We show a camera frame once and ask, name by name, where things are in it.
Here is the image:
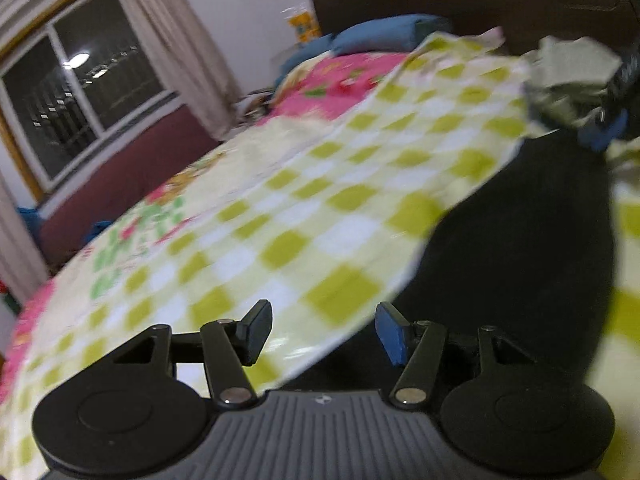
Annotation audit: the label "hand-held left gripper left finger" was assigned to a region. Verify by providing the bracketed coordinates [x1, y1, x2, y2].
[112, 300, 274, 406]

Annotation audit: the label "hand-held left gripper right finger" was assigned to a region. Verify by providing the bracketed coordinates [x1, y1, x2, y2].
[375, 302, 539, 406]

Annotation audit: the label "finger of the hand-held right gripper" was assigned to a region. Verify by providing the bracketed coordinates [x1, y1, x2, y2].
[577, 42, 640, 153]

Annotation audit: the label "black pants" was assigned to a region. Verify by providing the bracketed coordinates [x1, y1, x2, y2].
[287, 127, 619, 394]

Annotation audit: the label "grey crumpled cloth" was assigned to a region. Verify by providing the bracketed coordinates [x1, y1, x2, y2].
[522, 35, 624, 132]

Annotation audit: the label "small blue cloth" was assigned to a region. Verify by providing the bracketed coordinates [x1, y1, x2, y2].
[89, 220, 117, 242]

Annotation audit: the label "bedside clutter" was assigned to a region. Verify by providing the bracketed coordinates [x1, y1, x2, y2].
[239, 89, 282, 122]

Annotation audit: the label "blue pillow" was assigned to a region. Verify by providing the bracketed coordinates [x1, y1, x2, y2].
[331, 14, 452, 57]

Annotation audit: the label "beige curtain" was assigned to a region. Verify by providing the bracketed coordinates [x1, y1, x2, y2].
[111, 0, 247, 142]
[0, 170, 52, 307]

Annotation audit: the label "blue plastic bag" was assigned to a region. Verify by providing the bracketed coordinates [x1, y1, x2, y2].
[15, 205, 44, 242]

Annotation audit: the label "blue folded cloth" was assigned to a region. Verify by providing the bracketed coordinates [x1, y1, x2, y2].
[276, 34, 337, 80]

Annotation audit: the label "barred window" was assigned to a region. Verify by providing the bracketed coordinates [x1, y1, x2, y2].
[0, 0, 182, 202]

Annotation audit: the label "yellow snack packet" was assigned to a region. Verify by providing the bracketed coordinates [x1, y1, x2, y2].
[284, 6, 322, 44]

